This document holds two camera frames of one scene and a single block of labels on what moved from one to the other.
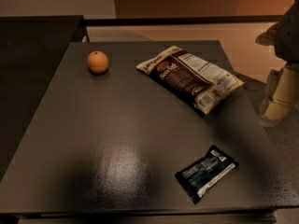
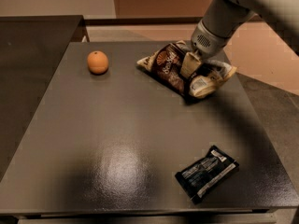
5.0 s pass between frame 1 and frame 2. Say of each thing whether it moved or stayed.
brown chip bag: moved
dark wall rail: stayed
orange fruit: stayed
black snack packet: stayed
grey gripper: moved
